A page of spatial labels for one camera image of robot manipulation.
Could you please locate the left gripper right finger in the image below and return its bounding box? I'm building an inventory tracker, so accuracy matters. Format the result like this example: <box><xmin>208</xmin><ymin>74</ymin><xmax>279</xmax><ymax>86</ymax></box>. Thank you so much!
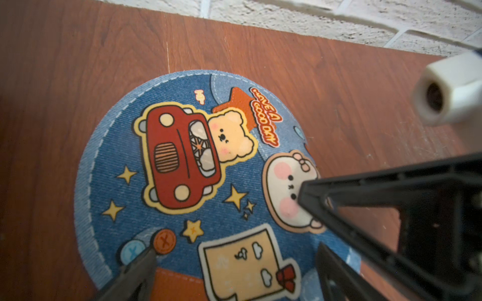
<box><xmin>315</xmin><ymin>243</ymin><xmax>387</xmax><ymax>301</ymax></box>

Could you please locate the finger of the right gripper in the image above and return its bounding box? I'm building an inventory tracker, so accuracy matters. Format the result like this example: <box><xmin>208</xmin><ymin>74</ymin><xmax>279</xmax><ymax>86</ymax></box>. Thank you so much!
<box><xmin>299</xmin><ymin>153</ymin><xmax>481</xmax><ymax>300</ymax></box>

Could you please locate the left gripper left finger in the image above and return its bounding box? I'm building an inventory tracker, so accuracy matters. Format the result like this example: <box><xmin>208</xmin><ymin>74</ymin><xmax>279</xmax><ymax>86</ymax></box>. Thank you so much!
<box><xmin>92</xmin><ymin>248</ymin><xmax>157</xmax><ymax>301</ymax></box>

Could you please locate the blue cartoon animals coaster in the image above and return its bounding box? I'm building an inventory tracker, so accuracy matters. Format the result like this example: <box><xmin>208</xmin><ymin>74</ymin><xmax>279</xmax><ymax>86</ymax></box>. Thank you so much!
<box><xmin>73</xmin><ymin>69</ymin><xmax>362</xmax><ymax>301</ymax></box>

